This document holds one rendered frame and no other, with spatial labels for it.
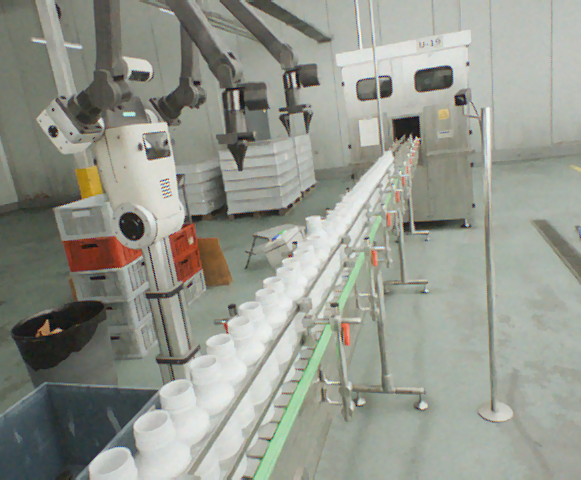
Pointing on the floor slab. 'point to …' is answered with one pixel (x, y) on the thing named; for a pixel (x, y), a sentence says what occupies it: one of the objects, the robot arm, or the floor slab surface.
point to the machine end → (417, 118)
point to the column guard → (88, 181)
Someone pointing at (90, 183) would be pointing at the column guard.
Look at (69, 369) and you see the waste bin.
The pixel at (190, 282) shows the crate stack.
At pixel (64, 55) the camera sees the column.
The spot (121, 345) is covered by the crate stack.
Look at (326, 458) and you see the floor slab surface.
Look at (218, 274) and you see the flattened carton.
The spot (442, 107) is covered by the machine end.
